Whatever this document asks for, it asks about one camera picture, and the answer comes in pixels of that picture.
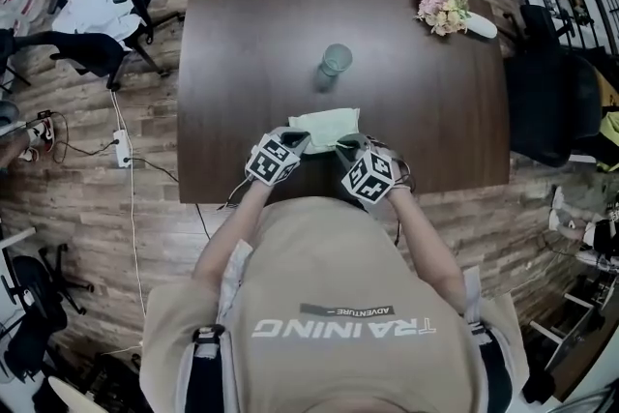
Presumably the black padded office chair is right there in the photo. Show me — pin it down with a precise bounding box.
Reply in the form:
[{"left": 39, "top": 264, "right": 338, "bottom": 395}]
[{"left": 502, "top": 4, "right": 605, "bottom": 168}]

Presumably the person's beige t-shirt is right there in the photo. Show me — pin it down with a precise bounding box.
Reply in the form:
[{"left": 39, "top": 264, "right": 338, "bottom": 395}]
[{"left": 138, "top": 195, "right": 531, "bottom": 413}]

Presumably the person's left forearm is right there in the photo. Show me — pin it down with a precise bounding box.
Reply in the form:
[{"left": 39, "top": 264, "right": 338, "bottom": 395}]
[{"left": 192, "top": 181, "right": 272, "bottom": 291}]

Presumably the person's right hand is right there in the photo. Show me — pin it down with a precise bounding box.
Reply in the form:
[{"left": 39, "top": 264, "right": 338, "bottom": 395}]
[{"left": 389, "top": 156, "right": 414, "bottom": 196}]

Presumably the white vase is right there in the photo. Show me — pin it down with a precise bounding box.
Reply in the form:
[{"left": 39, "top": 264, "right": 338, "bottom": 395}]
[{"left": 463, "top": 12, "right": 499, "bottom": 40}]

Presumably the pile of white red-label boxes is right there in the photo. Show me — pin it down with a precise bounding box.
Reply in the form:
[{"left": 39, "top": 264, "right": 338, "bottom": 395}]
[{"left": 0, "top": 0, "right": 40, "bottom": 35}]

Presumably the white power cable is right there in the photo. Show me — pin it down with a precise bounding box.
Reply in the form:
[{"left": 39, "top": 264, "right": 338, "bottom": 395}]
[{"left": 109, "top": 89, "right": 149, "bottom": 320}]

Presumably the grey-backed office chair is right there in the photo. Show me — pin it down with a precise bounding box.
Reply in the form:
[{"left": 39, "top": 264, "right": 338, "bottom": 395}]
[{"left": 0, "top": 99, "right": 20, "bottom": 127}]

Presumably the pink and yellow flower bouquet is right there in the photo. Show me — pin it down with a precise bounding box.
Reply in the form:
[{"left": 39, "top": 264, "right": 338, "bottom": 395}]
[{"left": 414, "top": 0, "right": 473, "bottom": 37}]

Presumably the black power cable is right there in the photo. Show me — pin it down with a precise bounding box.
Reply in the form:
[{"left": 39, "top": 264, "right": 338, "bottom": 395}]
[{"left": 126, "top": 157, "right": 214, "bottom": 241}]

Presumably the black and white shoulder strap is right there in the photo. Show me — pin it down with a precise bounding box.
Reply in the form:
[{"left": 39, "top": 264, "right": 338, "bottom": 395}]
[
  {"left": 191, "top": 239, "right": 255, "bottom": 413},
  {"left": 461, "top": 265, "right": 515, "bottom": 413}
]

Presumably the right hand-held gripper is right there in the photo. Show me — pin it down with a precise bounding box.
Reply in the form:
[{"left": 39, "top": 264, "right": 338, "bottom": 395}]
[{"left": 332, "top": 133, "right": 395, "bottom": 208}]

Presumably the black mesh office chair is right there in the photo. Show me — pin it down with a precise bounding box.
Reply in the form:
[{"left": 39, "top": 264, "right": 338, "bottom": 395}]
[{"left": 0, "top": 0, "right": 185, "bottom": 92}]

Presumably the white crumpled cloth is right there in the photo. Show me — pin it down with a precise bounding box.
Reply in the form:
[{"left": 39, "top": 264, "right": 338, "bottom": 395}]
[{"left": 51, "top": 0, "right": 165, "bottom": 49}]

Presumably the yellow-green garment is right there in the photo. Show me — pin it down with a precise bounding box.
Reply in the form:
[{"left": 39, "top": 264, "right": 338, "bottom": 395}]
[{"left": 595, "top": 110, "right": 619, "bottom": 173}]

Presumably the white power strip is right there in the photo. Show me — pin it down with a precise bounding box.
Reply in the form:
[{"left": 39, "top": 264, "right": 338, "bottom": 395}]
[{"left": 113, "top": 129, "right": 133, "bottom": 169}]

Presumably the light green cloth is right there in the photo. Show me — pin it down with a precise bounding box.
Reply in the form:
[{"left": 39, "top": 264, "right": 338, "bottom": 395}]
[{"left": 287, "top": 106, "right": 362, "bottom": 156}]

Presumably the person's right forearm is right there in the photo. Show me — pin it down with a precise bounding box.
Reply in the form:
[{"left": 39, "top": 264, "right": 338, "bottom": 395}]
[{"left": 386, "top": 191, "right": 468, "bottom": 320}]

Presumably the green glass cup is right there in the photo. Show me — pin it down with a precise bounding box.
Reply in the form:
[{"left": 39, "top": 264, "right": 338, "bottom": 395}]
[{"left": 316, "top": 43, "right": 353, "bottom": 94}]

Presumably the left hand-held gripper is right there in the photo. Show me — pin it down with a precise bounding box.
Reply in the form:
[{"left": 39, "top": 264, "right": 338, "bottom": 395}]
[{"left": 244, "top": 125, "right": 313, "bottom": 187}]

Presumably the cream round table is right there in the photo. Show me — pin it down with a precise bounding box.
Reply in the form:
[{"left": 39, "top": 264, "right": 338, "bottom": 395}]
[{"left": 47, "top": 375, "right": 105, "bottom": 413}]

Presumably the black swivel office chair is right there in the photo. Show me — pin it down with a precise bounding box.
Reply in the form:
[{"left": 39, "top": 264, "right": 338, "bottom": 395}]
[{"left": 0, "top": 244, "right": 96, "bottom": 383}]

